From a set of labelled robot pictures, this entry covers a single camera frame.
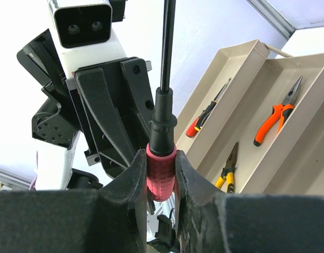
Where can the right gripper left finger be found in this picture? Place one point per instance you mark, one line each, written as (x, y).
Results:
(112, 219)

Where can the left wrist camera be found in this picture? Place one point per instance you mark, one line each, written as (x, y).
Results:
(82, 32)

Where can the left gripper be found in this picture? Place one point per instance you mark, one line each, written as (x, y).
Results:
(114, 104)

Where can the yellow handled pliers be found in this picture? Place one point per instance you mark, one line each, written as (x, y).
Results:
(227, 174)

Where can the aluminium mounting rail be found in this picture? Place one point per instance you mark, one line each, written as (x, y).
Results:
(12, 180)

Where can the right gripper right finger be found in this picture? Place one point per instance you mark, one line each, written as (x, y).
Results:
(209, 220)

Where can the left frame post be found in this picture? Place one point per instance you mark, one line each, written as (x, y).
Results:
(288, 16)

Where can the beige middle toolbox tray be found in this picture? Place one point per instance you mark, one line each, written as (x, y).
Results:
(256, 166)

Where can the beige toolbox tray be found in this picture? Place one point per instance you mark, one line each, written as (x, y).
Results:
(256, 166)
(229, 75)

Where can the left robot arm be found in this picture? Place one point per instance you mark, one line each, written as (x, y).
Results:
(55, 126)

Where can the translucent brown toolbox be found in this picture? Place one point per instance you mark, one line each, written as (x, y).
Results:
(301, 171)

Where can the red handled screwdriver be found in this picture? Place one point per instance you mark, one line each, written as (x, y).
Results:
(198, 123)

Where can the orange handled long-nose pliers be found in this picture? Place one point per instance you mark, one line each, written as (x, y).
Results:
(280, 112)

